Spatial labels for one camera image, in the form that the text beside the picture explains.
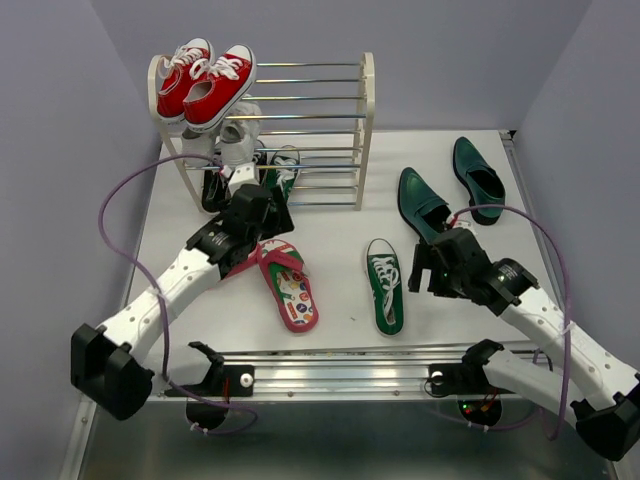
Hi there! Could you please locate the black sneaker left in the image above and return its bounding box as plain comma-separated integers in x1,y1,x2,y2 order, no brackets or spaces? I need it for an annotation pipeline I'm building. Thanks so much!
201,170,228,214

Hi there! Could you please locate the pink slide sandal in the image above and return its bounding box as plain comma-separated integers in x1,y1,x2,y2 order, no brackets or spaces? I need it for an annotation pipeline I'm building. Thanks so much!
221,247,258,280
257,239,319,334

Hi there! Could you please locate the green canvas sneaker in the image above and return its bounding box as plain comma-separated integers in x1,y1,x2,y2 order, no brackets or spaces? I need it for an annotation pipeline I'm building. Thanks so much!
365,238,404,336
263,145,301,201

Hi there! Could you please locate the pink slide sandal left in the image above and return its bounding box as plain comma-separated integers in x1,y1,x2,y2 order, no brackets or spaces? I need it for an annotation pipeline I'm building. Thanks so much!
221,247,258,280

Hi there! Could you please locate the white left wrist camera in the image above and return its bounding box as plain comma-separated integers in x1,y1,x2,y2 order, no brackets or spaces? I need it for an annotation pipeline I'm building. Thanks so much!
228,161,260,197

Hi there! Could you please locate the white sneaker left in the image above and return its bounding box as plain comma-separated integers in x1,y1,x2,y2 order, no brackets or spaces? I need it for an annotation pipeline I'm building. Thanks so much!
181,126,220,168

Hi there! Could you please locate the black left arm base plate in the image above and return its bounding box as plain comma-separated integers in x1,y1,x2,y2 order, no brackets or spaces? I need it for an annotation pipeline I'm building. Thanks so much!
164,341,255,399

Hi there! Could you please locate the red sneaker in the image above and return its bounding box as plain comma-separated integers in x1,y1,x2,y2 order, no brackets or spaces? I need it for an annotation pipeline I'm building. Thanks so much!
157,38,214,124
183,44,257,132

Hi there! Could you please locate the dark green loafer far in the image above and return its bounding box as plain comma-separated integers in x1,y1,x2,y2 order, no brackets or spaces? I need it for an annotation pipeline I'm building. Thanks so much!
452,137,506,226

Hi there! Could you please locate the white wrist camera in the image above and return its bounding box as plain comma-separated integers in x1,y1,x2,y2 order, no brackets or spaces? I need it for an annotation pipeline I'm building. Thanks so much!
228,161,260,197
446,212,477,236

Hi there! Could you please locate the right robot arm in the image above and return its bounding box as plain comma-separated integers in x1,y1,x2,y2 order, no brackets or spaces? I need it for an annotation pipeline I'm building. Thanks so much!
408,228,639,461

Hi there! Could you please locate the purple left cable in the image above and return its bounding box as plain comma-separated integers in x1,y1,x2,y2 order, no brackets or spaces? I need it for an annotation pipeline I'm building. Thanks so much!
97,153,259,437

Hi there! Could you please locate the pink slide sandal right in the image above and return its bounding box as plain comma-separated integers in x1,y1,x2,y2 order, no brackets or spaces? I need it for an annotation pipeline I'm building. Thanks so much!
257,239,319,334

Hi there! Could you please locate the dark green loafer near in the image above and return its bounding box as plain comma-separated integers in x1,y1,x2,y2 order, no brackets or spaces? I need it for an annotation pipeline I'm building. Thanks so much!
397,167,451,245

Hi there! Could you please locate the cream shoe rack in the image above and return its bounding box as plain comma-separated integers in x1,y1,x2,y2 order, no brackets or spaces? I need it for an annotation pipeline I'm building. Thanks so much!
147,49,377,216

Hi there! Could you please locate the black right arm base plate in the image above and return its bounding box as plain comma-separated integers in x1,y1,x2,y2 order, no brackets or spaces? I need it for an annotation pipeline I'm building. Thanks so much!
424,362,494,398

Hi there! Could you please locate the red sneaker right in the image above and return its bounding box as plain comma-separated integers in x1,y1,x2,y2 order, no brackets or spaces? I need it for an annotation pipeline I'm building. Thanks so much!
183,44,257,132

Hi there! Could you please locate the aluminium table edge rail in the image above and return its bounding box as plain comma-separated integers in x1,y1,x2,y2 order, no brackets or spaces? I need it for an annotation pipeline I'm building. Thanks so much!
79,344,551,404

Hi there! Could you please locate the white sneaker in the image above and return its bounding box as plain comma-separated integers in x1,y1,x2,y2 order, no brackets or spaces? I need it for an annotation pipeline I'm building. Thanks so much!
219,101,262,167
181,126,220,168

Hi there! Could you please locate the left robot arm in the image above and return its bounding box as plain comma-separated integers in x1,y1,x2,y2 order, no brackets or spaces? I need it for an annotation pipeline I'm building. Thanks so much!
70,184,294,420

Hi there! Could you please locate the white sneaker right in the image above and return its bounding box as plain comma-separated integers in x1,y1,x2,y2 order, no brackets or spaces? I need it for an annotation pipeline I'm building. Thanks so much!
219,101,262,167

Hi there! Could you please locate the red sneaker left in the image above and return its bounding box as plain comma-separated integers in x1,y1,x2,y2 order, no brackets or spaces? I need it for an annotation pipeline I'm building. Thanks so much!
157,38,214,124

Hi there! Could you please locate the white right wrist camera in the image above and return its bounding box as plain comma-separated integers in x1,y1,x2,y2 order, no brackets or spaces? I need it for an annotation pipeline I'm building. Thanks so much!
446,212,477,236

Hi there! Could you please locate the dark green loafer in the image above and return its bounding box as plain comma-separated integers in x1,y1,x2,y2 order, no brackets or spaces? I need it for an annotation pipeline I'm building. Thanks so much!
452,137,506,226
397,167,451,245

